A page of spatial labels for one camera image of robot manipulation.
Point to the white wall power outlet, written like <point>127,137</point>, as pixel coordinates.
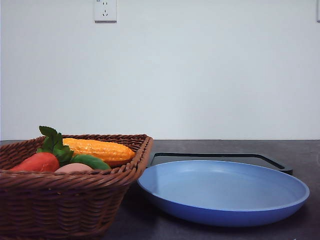
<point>105,11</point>

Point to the black serving tray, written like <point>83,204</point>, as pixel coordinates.
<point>250,158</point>

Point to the red toy carrot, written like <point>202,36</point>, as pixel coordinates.
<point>39,162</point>

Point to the green toy vegetable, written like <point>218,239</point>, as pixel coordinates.
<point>91,161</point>

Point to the blue plate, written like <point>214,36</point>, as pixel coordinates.
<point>222,193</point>

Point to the brown egg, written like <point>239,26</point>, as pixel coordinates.
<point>74,167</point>

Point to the green carrot leaves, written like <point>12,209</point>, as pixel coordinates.
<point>54,145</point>

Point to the brown wicker basket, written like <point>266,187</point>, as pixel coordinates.
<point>72,202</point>

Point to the yellow toy corn cob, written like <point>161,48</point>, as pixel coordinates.
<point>105,150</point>

